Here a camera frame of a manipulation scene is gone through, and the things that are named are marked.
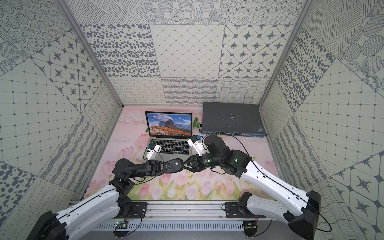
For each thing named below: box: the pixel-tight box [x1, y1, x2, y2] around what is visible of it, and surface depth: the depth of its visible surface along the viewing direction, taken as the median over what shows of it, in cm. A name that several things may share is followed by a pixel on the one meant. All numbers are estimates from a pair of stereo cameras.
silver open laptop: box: [145, 111, 193, 161], surface depth 97 cm
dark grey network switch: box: [201, 101, 268, 137], surface depth 109 cm
